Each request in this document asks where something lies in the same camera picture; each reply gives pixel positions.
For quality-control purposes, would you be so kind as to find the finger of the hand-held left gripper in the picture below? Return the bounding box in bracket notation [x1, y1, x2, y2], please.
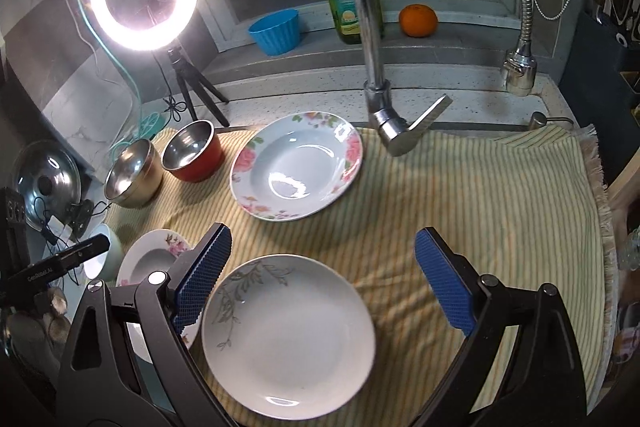
[50, 234, 111, 270]

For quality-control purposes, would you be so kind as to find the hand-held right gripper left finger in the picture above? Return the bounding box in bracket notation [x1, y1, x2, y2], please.
[54, 222, 241, 427]

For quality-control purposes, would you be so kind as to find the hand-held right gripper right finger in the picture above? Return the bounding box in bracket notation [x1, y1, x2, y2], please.
[407, 227, 601, 427]

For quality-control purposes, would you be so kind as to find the red steel bowl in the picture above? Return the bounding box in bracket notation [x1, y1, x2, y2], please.
[161, 120, 226, 182]
[104, 139, 164, 208]

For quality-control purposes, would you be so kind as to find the white plate with leaf print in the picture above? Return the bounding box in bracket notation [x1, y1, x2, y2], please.
[201, 254, 377, 419]

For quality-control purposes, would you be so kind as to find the pale green cup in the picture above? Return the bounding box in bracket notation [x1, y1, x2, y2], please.
[82, 223, 123, 283]

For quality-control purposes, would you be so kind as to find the beige garlic bulb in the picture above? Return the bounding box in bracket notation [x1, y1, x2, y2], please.
[40, 287, 72, 329]

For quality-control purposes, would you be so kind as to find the small pink floral plate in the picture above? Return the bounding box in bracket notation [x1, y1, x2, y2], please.
[116, 229, 201, 365]

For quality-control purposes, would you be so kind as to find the steel pot lid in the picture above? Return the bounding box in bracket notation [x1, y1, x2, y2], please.
[12, 139, 82, 233]

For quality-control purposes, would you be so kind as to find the yellow striped cloth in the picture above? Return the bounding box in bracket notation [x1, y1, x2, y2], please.
[105, 124, 608, 427]

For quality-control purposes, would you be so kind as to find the large pink floral plate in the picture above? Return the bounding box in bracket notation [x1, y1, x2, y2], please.
[230, 112, 363, 222]

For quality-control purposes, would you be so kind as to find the teal citrus-print pad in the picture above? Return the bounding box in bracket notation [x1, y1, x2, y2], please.
[135, 111, 167, 145]

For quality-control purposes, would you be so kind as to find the glass jar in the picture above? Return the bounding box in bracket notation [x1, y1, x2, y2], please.
[622, 227, 640, 270]

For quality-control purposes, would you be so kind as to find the black tripod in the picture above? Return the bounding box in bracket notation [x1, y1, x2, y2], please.
[165, 47, 231, 128]

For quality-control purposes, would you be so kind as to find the chrome kitchen faucet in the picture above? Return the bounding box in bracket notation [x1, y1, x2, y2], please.
[346, 0, 540, 158]

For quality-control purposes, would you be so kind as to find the blue ribbed plastic bowl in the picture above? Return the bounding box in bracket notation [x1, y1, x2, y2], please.
[248, 8, 301, 56]

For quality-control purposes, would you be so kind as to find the dark utensil holder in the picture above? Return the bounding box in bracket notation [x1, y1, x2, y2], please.
[557, 9, 640, 132]

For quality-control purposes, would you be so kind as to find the orange fruit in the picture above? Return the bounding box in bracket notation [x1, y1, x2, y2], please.
[398, 4, 439, 38]

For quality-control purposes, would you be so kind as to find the black cable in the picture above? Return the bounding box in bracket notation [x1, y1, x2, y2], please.
[155, 54, 190, 124]

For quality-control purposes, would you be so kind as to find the teal cable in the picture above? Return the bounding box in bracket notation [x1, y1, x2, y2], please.
[75, 0, 151, 148]

